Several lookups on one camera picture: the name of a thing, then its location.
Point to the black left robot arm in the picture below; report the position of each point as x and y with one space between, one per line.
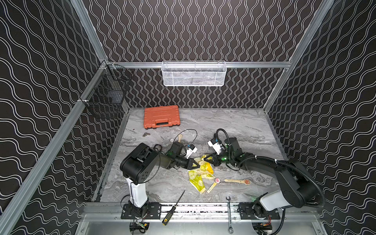
138 165

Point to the black wire basket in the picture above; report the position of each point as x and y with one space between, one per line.
107 99

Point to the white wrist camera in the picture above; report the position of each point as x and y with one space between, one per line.
217 145
190 150

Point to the orange strap watch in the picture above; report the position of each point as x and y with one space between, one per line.
245 181

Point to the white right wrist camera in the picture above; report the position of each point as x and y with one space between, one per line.
217 145

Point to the black yellow screwdriver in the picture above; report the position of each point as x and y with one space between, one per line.
170 213

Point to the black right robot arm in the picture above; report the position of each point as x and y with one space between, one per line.
297 188

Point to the yellow strap red dial watch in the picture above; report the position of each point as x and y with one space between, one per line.
215 183

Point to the yellow green white towel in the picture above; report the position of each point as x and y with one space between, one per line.
196 176

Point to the red plastic tool case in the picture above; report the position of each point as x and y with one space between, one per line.
162 116

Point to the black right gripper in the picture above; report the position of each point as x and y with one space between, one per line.
215 162

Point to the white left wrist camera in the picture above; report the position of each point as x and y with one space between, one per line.
190 150

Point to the silver combination wrench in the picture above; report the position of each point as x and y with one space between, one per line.
230 228

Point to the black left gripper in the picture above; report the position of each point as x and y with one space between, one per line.
187 163

